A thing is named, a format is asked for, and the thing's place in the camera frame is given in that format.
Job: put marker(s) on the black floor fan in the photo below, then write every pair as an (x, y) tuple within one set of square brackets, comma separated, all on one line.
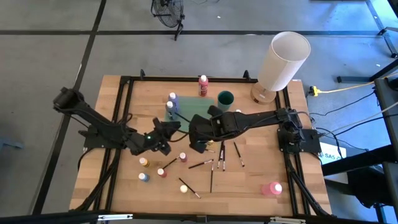
[(168, 12)]

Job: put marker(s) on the white shade wooden base lamp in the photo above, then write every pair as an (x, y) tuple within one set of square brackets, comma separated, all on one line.
[(283, 62)]

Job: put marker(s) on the black aluminium rig frame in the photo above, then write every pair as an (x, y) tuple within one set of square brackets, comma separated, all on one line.
[(199, 79)]

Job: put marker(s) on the large pink paint bottle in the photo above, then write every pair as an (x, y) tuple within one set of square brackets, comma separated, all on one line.
[(270, 188)]

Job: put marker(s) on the white labelled box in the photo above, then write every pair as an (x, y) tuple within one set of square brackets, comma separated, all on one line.
[(329, 155)]

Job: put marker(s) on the neighbouring black rig frame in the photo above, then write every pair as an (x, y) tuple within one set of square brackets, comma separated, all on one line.
[(387, 140)]

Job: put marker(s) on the black frame clamp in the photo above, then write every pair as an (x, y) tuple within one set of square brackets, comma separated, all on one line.
[(246, 74), (142, 74)]

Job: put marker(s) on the large red paint bottle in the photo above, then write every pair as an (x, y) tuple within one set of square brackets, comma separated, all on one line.
[(203, 88)]

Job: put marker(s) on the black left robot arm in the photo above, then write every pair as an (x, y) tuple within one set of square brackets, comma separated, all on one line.
[(93, 119)]

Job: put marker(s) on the small red paint bottle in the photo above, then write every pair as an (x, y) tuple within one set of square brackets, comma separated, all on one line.
[(161, 172)]

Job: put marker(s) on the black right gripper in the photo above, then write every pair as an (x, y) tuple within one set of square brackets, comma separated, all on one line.
[(200, 130)]

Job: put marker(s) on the silver frame bracket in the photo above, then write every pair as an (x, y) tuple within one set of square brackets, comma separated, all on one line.
[(287, 220), (115, 216)]

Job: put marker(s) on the large blue paint bottle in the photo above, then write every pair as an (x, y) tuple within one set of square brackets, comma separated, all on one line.
[(173, 99)]

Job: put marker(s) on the translucent teal plastic bin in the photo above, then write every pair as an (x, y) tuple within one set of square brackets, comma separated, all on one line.
[(192, 105)]

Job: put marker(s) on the small blue paint bottle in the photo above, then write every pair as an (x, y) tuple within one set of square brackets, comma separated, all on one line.
[(143, 177)]

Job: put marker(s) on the small magenta paint bottle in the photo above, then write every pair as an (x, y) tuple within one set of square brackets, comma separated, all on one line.
[(183, 157)]

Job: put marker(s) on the dark green plastic cup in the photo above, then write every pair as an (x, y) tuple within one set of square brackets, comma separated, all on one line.
[(225, 100)]

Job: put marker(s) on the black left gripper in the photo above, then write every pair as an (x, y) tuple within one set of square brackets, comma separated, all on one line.
[(157, 140)]

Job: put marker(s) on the large teal paint bottle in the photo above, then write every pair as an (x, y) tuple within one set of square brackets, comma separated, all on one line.
[(169, 105)]

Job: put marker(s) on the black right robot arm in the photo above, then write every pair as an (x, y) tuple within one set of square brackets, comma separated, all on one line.
[(255, 119)]

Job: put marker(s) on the small orange paint bottle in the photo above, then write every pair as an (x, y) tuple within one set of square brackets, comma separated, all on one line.
[(144, 161)]

